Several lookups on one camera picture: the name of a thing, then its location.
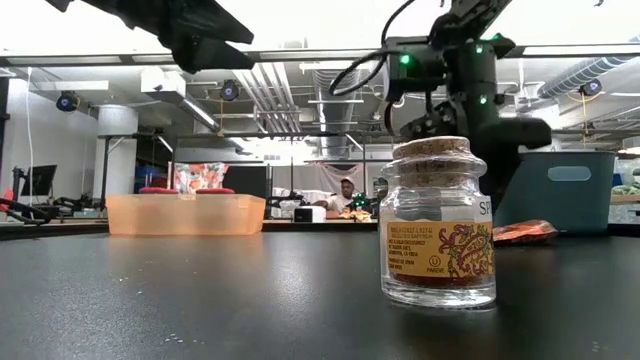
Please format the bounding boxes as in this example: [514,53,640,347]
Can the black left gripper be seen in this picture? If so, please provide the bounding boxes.
[82,0,256,75]

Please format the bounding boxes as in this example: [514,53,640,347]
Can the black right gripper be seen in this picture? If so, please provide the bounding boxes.
[384,32,554,214]

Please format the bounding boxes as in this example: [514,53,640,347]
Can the orange spice packet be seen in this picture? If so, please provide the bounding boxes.
[492,219,560,246]

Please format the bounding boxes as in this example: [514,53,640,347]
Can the cork-stoppered saffron glass jar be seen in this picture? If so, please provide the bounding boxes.
[378,135,498,309]

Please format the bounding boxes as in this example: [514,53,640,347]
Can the white ceiling box unit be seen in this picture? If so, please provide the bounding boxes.
[140,67,187,96]

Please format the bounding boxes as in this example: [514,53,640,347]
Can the blue plastic bin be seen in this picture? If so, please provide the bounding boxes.
[492,149,617,236]

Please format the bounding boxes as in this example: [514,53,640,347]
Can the floral patterned cloth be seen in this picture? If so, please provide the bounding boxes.
[172,162,230,194]

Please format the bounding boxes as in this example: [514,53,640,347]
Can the black screen panel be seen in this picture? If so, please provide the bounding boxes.
[222,165,271,199]

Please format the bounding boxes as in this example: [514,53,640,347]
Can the yellow snack packet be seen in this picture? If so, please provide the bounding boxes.
[339,209,374,223]

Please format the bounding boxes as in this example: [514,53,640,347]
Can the grey draped cloth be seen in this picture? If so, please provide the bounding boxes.
[272,162,374,194]

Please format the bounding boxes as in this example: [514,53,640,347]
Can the orange plastic bin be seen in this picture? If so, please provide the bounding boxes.
[105,193,267,237]

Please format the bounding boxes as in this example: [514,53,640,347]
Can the person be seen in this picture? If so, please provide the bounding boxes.
[312,176,359,214]

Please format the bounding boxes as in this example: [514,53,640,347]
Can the small white box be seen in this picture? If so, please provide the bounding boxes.
[293,205,328,224]

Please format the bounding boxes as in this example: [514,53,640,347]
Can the black monitor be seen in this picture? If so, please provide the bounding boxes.
[19,164,59,197]

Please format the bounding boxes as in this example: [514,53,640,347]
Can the round black ceiling camera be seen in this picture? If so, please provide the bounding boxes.
[55,90,80,113]
[579,78,603,98]
[219,79,240,102]

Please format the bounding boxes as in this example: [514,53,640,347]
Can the silver flexible duct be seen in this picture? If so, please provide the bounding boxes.
[537,55,634,100]

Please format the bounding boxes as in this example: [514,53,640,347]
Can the grey metal ceiling duct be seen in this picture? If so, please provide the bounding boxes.
[312,69,359,159]

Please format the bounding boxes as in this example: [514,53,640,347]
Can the black curved cable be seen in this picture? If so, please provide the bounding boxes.
[0,197,51,226]

